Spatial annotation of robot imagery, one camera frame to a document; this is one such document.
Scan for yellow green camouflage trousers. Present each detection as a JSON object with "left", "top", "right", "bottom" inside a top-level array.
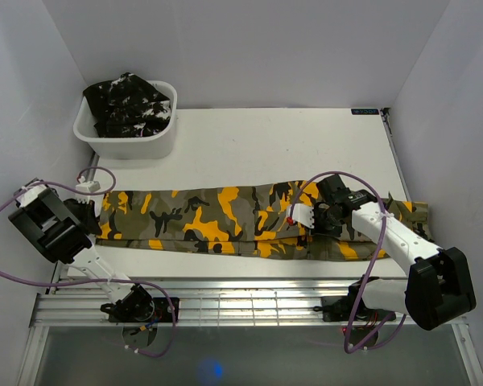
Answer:
[{"left": 95, "top": 180, "right": 436, "bottom": 261}]

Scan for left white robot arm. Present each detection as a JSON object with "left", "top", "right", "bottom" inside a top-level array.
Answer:
[{"left": 9, "top": 179, "right": 155, "bottom": 322}]

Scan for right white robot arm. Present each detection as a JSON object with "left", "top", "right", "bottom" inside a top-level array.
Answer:
[{"left": 313, "top": 175, "right": 477, "bottom": 331}]

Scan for black white camouflage trousers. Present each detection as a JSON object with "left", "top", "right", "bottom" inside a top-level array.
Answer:
[{"left": 83, "top": 72, "right": 171, "bottom": 138}]

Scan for white plastic laundry basket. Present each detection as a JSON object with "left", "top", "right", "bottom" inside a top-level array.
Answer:
[{"left": 73, "top": 73, "right": 178, "bottom": 160}]

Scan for dark blue table label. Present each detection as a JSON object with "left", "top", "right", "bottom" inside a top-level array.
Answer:
[{"left": 350, "top": 108, "right": 380, "bottom": 116}]

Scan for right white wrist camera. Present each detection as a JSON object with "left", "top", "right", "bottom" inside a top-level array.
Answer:
[{"left": 287, "top": 203, "right": 315, "bottom": 229}]

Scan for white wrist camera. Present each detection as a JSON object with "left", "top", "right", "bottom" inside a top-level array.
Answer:
[
  {"left": 75, "top": 180, "right": 101, "bottom": 204},
  {"left": 287, "top": 203, "right": 315, "bottom": 229}
]

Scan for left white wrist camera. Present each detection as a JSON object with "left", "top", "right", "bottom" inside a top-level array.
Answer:
[{"left": 75, "top": 180, "right": 101, "bottom": 204}]

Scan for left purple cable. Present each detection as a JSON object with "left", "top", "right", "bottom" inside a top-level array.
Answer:
[{"left": 0, "top": 166, "right": 178, "bottom": 359}]

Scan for aluminium rail frame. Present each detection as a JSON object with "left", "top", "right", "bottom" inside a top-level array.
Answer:
[{"left": 30, "top": 277, "right": 356, "bottom": 327}]

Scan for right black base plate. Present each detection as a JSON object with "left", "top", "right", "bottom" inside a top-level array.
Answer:
[{"left": 312, "top": 295, "right": 396, "bottom": 324}]

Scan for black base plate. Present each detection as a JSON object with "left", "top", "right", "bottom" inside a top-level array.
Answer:
[
  {"left": 107, "top": 297, "right": 180, "bottom": 324},
  {"left": 312, "top": 295, "right": 396, "bottom": 324}
]

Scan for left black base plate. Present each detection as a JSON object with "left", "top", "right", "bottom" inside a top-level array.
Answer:
[{"left": 107, "top": 297, "right": 180, "bottom": 324}]

